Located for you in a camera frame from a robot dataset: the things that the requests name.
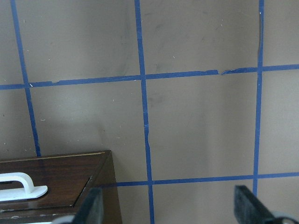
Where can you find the dark brown drawer cabinet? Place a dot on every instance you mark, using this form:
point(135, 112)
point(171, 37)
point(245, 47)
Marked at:
point(105, 179)

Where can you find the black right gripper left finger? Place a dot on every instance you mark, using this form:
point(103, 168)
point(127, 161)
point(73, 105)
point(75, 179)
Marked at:
point(90, 212)

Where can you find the wooden drawer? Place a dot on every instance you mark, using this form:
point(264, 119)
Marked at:
point(66, 177)

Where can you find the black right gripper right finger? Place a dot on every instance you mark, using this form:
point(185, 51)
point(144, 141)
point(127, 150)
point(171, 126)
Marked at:
point(248, 209)

